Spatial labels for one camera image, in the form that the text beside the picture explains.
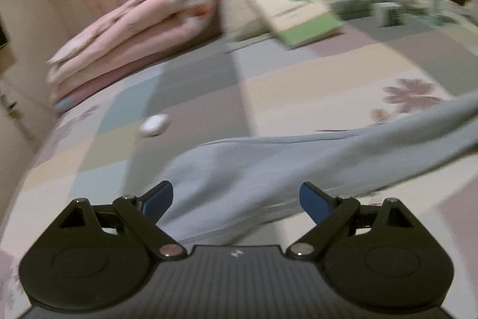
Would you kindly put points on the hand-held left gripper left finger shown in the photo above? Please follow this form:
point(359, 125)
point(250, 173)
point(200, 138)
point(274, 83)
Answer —
point(160, 197)

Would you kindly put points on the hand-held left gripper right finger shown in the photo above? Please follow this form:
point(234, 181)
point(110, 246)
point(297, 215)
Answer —
point(313, 201)

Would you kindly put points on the light blue sweatpants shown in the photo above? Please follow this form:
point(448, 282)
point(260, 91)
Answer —
point(242, 173)

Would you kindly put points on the small white case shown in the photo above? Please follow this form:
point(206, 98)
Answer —
point(155, 124)

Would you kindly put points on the pink folded quilt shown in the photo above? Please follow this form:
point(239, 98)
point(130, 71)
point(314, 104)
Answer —
point(149, 20)

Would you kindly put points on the white and green book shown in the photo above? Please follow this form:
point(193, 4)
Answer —
point(295, 14)

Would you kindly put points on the small white box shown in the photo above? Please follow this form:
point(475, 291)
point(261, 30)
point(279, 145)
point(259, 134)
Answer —
point(388, 14)

